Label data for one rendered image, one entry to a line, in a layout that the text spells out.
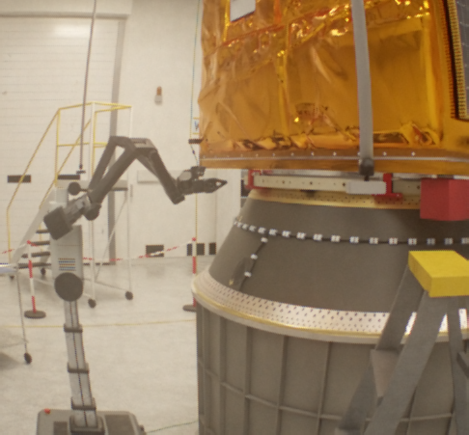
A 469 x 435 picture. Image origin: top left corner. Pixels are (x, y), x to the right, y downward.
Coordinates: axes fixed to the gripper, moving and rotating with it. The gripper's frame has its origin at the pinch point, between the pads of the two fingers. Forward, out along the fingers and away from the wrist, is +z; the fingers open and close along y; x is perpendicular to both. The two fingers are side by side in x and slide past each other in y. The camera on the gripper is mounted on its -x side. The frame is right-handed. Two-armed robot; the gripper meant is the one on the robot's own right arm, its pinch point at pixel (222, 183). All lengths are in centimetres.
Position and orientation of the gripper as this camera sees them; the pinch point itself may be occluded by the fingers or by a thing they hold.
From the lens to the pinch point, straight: 268.4
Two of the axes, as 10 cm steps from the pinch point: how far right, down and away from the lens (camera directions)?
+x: 1.6, 9.9, 0.6
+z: 9.8, -1.6, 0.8
